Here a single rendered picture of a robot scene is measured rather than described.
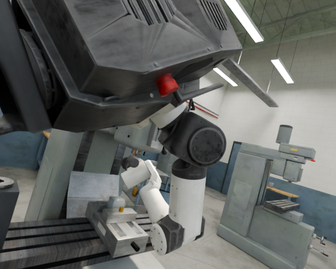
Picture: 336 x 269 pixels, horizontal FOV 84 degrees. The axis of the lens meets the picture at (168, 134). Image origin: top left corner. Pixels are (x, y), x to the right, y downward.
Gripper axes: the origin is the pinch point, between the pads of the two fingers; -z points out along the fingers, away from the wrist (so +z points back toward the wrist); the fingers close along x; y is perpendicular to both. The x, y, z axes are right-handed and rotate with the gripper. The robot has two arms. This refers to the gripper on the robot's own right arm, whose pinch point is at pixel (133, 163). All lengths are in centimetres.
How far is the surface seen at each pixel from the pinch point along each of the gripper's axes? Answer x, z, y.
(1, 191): 40.9, 24.0, 14.5
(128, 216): -3.7, 7.6, 23.2
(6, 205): 38.9, 23.0, 18.8
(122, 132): 9.2, 4.1, -13.6
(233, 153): -456, -545, -48
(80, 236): 14.2, 10.4, 32.9
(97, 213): 9.8, 2.8, 25.9
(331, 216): -596, -258, 58
